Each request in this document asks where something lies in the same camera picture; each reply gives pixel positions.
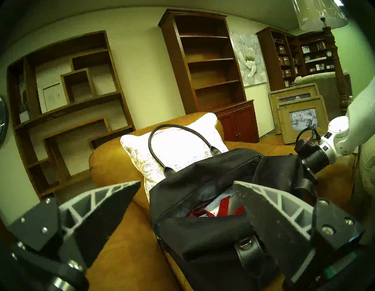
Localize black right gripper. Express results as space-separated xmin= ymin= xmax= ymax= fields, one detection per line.
xmin=294 ymin=138 xmax=330 ymax=176

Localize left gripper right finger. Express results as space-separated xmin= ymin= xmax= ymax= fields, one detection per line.
xmin=233 ymin=180 xmax=365 ymax=288

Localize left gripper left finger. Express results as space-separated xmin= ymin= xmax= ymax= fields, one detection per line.
xmin=7 ymin=180 xmax=142 ymax=269

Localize black zipper handbag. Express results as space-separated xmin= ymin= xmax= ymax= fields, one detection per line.
xmin=148 ymin=124 xmax=318 ymax=291

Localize red and white bag contents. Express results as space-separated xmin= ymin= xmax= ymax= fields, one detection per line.
xmin=187 ymin=195 xmax=246 ymax=218

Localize rustic wooden side table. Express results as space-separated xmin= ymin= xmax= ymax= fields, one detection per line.
xmin=259 ymin=132 xmax=296 ymax=146

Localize tan leather armchair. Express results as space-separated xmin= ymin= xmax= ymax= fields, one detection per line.
xmin=85 ymin=111 xmax=358 ymax=291

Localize grey upholstered armchair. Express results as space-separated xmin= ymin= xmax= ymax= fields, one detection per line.
xmin=294 ymin=71 xmax=352 ymax=113

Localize reddish wooden hutch bookcase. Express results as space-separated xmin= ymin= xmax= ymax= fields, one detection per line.
xmin=158 ymin=9 xmax=260 ymax=143

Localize turned wooden table lamp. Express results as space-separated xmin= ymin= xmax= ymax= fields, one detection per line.
xmin=292 ymin=0 xmax=349 ymax=116

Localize dark bookcase with small clocks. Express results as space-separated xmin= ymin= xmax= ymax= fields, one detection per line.
xmin=296 ymin=30 xmax=337 ymax=74

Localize dark bookcase with framed pictures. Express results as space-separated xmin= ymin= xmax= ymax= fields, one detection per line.
xmin=256 ymin=26 xmax=307 ymax=91

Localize white patterned cushion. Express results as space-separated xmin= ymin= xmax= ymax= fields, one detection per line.
xmin=120 ymin=112 xmax=229 ymax=203

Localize open wooden shelf unit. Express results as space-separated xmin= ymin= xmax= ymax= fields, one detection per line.
xmin=6 ymin=30 xmax=136 ymax=200

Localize white flower painting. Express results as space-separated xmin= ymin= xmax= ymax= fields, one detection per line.
xmin=231 ymin=32 xmax=267 ymax=87

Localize small potted plant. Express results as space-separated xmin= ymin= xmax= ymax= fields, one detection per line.
xmin=18 ymin=82 xmax=30 ymax=123

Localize white framed certificate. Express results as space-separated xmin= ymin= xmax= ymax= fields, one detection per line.
xmin=37 ymin=82 xmax=68 ymax=114

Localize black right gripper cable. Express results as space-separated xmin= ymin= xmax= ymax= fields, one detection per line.
xmin=294 ymin=125 xmax=323 ymax=147

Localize small wooden photo frame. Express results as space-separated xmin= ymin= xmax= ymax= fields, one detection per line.
xmin=277 ymin=95 xmax=329 ymax=145

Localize large wooden photo frame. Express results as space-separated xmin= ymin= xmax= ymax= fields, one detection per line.
xmin=268 ymin=83 xmax=320 ymax=134

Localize round black wall clock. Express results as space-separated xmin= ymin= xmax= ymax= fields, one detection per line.
xmin=0 ymin=94 xmax=9 ymax=146

